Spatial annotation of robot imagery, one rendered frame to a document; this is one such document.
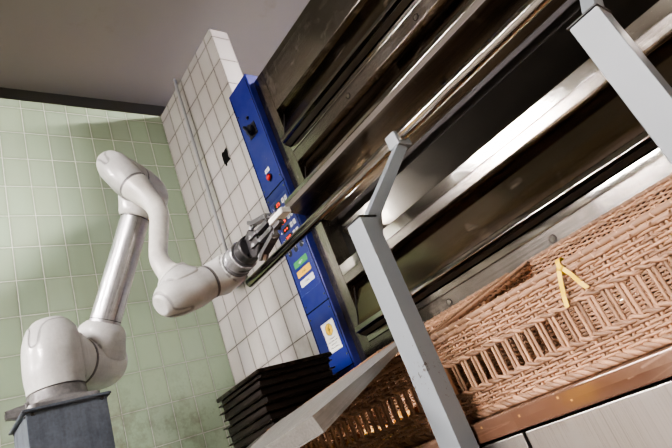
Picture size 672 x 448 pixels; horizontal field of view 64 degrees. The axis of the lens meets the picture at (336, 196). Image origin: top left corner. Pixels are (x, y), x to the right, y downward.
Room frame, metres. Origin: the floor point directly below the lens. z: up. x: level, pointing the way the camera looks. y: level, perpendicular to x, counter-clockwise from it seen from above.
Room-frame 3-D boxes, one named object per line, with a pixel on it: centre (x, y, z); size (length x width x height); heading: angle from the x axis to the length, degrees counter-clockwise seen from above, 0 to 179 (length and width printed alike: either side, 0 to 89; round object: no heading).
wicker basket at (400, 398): (1.39, 0.03, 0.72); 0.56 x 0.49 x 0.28; 47
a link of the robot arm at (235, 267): (1.43, 0.32, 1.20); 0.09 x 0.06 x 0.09; 136
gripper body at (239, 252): (1.38, 0.27, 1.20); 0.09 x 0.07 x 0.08; 46
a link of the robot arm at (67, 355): (1.48, 0.95, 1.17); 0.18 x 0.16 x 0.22; 179
